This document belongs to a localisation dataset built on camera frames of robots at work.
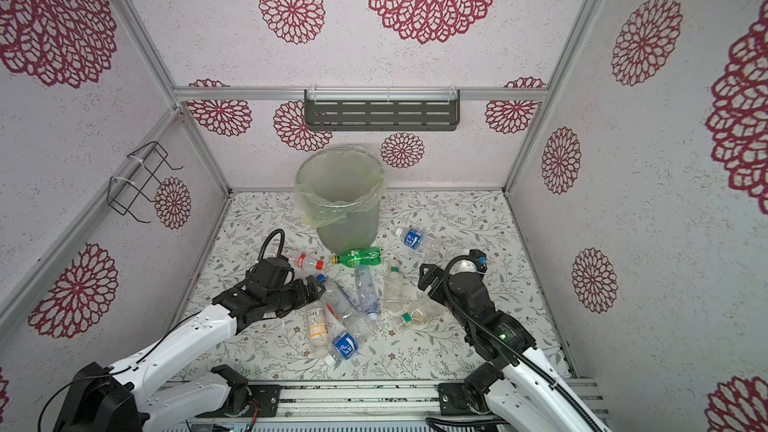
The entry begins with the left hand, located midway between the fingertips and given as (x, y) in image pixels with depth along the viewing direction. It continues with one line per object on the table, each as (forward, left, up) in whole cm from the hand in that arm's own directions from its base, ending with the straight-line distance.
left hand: (315, 295), depth 83 cm
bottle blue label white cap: (-7, -12, -8) cm, 16 cm away
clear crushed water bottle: (+5, -14, -8) cm, 17 cm away
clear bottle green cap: (-3, -32, -8) cm, 33 cm away
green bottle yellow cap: (+18, -14, -9) cm, 25 cm away
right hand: (+1, -31, +12) cm, 33 cm away
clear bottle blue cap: (+2, -6, -9) cm, 11 cm away
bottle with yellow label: (-7, -1, -3) cm, 8 cm away
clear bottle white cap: (+7, -22, -9) cm, 25 cm away
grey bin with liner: (+29, -5, +12) cm, 32 cm away
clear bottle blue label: (+22, -30, -4) cm, 38 cm away
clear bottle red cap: (+14, +6, -6) cm, 17 cm away
